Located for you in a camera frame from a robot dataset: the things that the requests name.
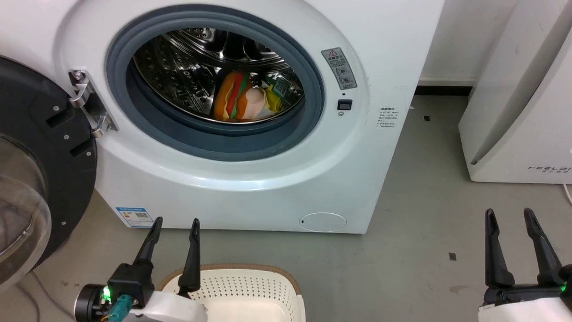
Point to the orange hamburger plush toy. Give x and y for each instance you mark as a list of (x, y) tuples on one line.
[(229, 98)]

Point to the grey rubber door gasket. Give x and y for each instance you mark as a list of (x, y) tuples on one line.
[(223, 144)]

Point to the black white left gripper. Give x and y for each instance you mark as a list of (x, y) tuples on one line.
[(129, 286)]

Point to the grey warning sticker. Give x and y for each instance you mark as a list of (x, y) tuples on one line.
[(339, 68)]

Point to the white perforated laundry basket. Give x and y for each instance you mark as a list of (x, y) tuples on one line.
[(250, 290)]

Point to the stainless steel washer drum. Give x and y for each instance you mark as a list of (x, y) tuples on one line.
[(178, 76)]

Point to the chrome door hinge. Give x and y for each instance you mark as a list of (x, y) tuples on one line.
[(85, 96)]

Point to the white air purifier appliance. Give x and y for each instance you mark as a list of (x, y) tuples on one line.
[(523, 112)]

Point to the black door latch slot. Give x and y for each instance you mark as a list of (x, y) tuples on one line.
[(344, 105)]

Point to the dark round washing machine door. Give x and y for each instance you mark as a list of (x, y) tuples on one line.
[(31, 112)]

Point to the pink and yellow plush toy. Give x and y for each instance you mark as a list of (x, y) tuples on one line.
[(257, 102)]

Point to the blue energy label sticker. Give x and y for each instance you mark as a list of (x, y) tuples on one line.
[(134, 217)]

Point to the black baseboard strip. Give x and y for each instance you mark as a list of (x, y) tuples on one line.
[(442, 90)]

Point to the white front-load washing machine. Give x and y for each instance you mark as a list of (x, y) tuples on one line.
[(357, 179)]

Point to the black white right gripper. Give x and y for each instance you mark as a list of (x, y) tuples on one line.
[(527, 304)]

